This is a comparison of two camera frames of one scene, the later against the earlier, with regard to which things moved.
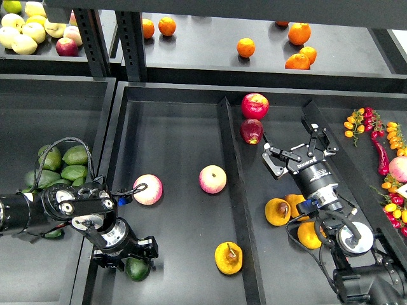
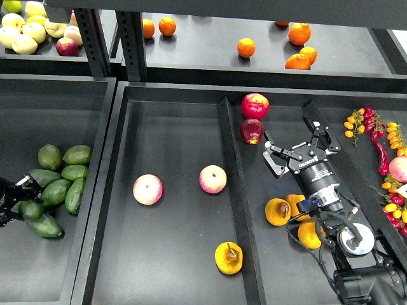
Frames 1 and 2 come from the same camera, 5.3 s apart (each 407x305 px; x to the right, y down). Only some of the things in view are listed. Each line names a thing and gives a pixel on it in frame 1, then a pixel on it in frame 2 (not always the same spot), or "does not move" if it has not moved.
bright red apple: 255,105 does not move
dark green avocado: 137,270 -> 72,199
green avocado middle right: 73,172 does not move
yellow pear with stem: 228,257 does not move
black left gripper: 121,243 -> 10,194
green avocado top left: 52,158 does not move
